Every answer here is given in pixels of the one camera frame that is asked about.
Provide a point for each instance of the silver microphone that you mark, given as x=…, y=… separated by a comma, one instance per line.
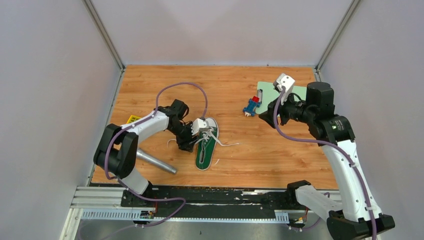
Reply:
x=142, y=155

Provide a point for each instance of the light green clipboard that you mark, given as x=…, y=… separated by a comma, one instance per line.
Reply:
x=269, y=94

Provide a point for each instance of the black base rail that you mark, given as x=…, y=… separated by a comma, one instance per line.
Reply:
x=189, y=204

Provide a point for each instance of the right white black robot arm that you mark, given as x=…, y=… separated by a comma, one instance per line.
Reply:
x=357, y=216

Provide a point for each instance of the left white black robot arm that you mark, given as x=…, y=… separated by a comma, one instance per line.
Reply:
x=116, y=152

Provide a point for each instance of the green canvas sneaker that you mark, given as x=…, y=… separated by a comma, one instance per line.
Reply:
x=206, y=145

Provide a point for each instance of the blue yellow toy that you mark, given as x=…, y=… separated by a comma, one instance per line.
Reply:
x=132, y=119

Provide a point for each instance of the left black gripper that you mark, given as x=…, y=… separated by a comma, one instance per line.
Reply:
x=186, y=144

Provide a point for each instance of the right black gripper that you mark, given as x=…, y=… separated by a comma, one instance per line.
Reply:
x=283, y=120

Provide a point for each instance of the blue red toy car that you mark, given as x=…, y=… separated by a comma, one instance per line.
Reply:
x=250, y=109

